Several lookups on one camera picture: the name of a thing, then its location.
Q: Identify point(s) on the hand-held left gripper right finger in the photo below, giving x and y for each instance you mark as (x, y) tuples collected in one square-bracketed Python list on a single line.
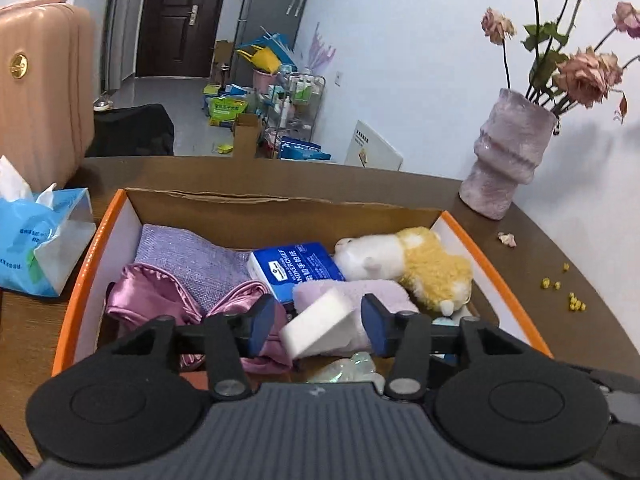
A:
[(375, 327)]

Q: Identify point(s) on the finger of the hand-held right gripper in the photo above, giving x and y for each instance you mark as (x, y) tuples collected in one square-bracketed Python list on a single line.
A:
[(615, 380)]

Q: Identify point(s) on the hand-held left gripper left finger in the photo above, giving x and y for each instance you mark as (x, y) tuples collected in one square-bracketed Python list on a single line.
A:
[(262, 327)]

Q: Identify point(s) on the lilac fluffy towel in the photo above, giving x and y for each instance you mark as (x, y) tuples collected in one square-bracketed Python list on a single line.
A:
[(350, 291)]

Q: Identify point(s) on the pale green mesh bath puff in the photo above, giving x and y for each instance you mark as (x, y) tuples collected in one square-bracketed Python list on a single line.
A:
[(345, 367)]

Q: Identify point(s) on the white sponge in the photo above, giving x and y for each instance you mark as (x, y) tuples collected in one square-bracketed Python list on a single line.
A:
[(320, 327)]

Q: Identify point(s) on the blue pocket tissue packet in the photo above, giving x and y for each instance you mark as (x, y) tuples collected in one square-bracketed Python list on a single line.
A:
[(295, 270)]

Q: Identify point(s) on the yellow white plush toy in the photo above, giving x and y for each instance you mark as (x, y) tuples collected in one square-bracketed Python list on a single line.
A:
[(430, 270)]

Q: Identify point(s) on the purple linen pouch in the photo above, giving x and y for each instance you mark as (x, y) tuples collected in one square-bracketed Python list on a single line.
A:
[(200, 265)]

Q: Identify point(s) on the pink satin scrunchie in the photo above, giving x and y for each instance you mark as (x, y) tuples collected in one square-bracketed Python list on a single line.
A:
[(145, 295)]

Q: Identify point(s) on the red cardboard box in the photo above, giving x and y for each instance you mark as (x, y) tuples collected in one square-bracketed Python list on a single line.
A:
[(200, 215)]

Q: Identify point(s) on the blue soft tissue pack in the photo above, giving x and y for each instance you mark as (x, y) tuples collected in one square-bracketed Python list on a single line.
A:
[(30, 250)]

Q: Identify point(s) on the scattered yellow flower bits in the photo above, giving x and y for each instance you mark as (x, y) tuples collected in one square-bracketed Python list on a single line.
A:
[(575, 302)]

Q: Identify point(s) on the fallen pink petal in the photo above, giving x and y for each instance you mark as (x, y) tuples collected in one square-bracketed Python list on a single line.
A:
[(507, 239)]

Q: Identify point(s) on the white board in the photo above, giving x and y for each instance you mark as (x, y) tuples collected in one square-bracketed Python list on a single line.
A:
[(372, 147)]

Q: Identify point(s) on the blue flat box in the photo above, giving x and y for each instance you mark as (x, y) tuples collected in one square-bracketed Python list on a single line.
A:
[(305, 149)]

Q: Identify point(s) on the pink ceramic vase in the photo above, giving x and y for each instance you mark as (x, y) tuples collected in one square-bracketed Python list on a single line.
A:
[(505, 155)]

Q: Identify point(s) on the green yellow bag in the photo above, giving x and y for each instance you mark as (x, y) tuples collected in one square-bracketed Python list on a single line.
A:
[(227, 112)]

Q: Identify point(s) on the pink bucket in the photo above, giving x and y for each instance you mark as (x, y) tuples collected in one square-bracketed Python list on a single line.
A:
[(264, 80)]

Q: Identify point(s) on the yellow blue shopping bags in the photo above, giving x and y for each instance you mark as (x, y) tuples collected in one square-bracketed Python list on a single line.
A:
[(265, 55)]

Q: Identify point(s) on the bunch of dried roses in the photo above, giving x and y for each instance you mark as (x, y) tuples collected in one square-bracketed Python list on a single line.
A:
[(585, 75)]

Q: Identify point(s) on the dark brown entrance door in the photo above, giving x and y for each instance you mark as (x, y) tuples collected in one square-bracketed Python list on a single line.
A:
[(165, 30)]

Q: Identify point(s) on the pink suitcase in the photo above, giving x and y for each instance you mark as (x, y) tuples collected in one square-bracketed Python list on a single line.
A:
[(45, 100)]

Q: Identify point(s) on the grey cabinet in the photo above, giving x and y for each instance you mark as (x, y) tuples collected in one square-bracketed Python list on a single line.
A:
[(265, 0)]

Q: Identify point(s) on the white wall outlet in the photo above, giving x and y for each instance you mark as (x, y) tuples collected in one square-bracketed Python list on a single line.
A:
[(339, 78)]

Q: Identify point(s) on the purple wall sticker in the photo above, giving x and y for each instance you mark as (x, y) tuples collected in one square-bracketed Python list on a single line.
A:
[(320, 47)]

